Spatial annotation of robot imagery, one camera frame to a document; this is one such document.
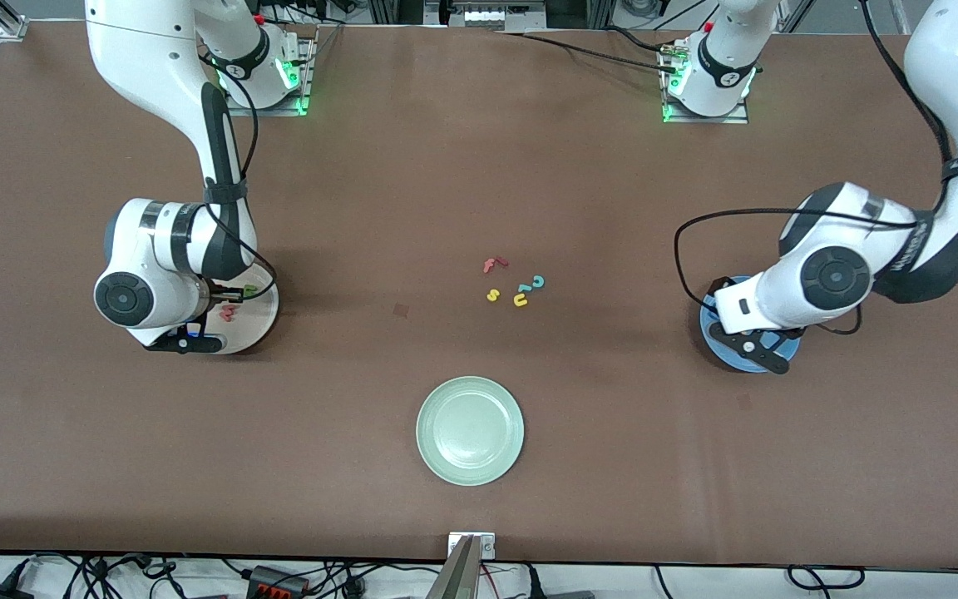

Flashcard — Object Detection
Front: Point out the beige brown plate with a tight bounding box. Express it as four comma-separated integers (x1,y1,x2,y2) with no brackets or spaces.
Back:
196,260,280,356

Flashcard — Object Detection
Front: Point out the blue plate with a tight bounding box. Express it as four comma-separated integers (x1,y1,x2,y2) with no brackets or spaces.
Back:
699,276,802,374

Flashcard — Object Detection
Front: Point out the pale green plate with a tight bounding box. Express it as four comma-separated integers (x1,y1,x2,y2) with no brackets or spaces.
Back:
416,376,526,487

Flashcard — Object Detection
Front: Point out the orange black connector box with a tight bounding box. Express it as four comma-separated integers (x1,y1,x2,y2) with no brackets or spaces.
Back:
248,566,310,599

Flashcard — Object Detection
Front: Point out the grey terminal block device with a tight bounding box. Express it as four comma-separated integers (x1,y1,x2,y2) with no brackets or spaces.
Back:
446,0,546,32

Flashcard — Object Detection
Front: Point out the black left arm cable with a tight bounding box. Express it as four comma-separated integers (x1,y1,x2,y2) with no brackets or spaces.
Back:
674,210,921,334

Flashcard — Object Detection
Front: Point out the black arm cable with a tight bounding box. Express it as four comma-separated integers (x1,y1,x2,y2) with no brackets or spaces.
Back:
674,210,921,334
196,46,279,296

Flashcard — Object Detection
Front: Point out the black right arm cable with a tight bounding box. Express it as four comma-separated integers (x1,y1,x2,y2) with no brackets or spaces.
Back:
196,46,279,296

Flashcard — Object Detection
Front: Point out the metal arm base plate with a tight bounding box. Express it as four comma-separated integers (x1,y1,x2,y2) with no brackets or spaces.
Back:
662,37,750,126
223,33,315,117

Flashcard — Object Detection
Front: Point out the black looped floor cable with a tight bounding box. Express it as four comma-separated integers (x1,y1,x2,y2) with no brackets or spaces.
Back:
785,566,867,593

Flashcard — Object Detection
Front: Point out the short black table cable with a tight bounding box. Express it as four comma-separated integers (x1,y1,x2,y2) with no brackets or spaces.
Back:
604,25,669,55

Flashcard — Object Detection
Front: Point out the long black table cable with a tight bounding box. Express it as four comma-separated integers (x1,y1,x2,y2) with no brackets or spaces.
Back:
496,32,679,74

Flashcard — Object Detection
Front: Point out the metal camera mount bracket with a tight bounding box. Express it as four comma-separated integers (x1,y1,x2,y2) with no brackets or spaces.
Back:
448,532,496,560

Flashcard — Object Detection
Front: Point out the aluminium camera pole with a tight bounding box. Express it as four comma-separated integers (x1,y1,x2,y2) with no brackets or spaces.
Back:
425,537,481,599

